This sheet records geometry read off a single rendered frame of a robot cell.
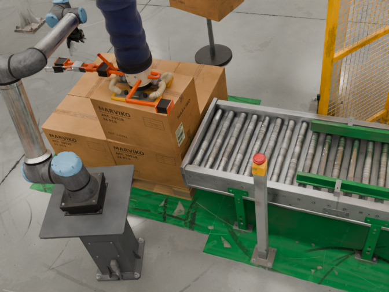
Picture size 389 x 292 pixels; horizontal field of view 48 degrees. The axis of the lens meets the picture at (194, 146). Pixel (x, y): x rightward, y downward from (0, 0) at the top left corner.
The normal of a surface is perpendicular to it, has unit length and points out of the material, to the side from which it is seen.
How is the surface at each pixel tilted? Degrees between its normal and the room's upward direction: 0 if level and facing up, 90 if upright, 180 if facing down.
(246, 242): 0
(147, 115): 90
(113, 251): 90
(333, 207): 90
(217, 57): 0
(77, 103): 0
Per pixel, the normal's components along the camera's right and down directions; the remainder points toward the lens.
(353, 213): -0.35, 0.72
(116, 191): -0.14, -0.67
